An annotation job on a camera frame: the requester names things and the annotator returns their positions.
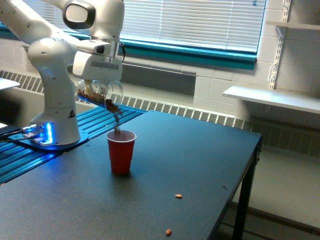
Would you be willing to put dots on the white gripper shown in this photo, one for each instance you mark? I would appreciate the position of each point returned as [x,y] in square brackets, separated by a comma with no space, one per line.
[89,66]

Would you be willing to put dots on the clear plastic cup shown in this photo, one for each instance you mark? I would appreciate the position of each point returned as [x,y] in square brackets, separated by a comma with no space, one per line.
[110,89]

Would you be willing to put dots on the brown nuts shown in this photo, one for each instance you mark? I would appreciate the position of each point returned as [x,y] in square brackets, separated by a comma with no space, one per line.
[101,101]

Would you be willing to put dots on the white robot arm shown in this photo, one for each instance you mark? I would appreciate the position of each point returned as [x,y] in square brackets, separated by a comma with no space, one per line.
[68,66]

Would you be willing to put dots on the red plastic cup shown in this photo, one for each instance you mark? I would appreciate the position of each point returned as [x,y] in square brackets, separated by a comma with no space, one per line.
[121,147]

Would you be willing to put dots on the white side table edge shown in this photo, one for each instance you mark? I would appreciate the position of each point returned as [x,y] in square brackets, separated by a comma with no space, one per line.
[7,84]

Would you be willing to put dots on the blue aluminium mounting plate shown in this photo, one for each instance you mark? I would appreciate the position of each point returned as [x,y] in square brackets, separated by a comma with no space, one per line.
[23,149]

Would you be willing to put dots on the white window blinds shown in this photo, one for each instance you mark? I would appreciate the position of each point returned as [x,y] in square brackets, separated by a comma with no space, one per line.
[226,25]

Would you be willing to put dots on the spilled nut near edge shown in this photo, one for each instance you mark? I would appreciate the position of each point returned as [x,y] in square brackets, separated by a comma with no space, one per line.
[168,232]

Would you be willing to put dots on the black table leg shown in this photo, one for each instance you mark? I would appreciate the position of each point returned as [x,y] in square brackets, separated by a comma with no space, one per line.
[245,193]

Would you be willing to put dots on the radiator vent grille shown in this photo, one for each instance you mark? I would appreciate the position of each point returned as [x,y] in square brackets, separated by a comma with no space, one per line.
[275,135]

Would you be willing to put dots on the white upper shelf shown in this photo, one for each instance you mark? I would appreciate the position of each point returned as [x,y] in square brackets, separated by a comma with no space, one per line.
[291,25]

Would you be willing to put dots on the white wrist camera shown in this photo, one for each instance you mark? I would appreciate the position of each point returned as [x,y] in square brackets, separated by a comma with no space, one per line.
[94,47]

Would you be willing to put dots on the white shelf bracket rail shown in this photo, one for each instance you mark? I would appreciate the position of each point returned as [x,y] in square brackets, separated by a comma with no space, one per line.
[281,30]

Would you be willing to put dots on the white wall shelf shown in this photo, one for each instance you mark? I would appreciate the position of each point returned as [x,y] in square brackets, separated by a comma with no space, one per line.
[278,98]

